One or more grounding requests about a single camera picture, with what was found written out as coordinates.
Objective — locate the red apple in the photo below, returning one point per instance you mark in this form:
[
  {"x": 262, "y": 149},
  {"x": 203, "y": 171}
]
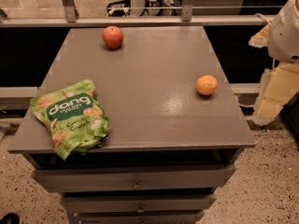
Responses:
[{"x": 112, "y": 37}]

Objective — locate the metal window rail frame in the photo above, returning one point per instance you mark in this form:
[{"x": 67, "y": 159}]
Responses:
[{"x": 93, "y": 13}]

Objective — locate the orange fruit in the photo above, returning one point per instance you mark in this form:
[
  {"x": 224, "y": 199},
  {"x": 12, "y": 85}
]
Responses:
[{"x": 206, "y": 85}]

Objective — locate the grey drawer cabinet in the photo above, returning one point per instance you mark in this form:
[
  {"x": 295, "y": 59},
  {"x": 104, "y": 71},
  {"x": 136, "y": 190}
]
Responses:
[{"x": 148, "y": 90}]

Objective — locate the black shoe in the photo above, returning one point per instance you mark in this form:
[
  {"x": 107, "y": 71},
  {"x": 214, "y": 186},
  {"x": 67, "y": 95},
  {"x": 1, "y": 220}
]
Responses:
[{"x": 10, "y": 218}]

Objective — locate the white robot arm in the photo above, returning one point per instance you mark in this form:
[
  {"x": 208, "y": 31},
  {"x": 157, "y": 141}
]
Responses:
[{"x": 283, "y": 37}]

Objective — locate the green dang chips bag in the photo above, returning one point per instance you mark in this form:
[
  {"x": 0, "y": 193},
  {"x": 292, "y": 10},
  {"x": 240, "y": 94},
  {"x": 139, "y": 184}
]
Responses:
[{"x": 77, "y": 123}]

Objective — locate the grey drawer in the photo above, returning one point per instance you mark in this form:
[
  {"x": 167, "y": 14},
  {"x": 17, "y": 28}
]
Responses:
[
  {"x": 164, "y": 217},
  {"x": 136, "y": 178},
  {"x": 138, "y": 203}
]

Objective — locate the top grey drawer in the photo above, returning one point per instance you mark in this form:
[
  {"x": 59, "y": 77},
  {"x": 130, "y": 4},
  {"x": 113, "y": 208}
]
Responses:
[{"x": 136, "y": 178}]

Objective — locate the bottom grey drawer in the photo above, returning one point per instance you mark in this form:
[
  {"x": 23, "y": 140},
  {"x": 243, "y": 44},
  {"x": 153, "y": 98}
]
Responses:
[{"x": 164, "y": 217}]

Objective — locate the black office chair base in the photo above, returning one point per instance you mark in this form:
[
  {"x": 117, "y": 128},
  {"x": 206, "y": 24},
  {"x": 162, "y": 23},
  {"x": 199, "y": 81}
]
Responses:
[{"x": 124, "y": 8}]

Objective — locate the middle grey drawer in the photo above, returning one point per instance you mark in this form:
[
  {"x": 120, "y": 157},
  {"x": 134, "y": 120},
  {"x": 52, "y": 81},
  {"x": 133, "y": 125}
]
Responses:
[{"x": 138, "y": 203}]

